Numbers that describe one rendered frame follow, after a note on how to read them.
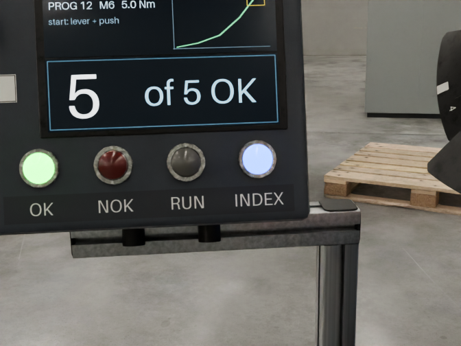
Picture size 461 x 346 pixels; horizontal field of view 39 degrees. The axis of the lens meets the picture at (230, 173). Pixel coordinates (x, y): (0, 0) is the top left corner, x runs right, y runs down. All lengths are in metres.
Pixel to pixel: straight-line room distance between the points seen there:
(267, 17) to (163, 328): 2.17
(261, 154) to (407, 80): 6.21
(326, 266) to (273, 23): 0.21
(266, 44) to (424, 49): 6.17
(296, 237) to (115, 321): 2.15
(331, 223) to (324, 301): 0.07
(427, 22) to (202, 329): 4.64
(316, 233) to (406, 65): 6.11
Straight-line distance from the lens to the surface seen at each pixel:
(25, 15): 0.48
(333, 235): 0.55
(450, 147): 1.07
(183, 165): 0.45
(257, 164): 0.45
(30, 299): 2.93
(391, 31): 6.60
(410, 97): 6.67
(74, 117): 0.46
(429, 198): 3.89
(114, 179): 0.45
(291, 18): 0.47
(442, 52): 1.39
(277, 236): 0.54
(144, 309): 2.73
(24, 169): 0.46
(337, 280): 0.57
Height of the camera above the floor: 1.23
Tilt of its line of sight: 15 degrees down
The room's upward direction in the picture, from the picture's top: 1 degrees counter-clockwise
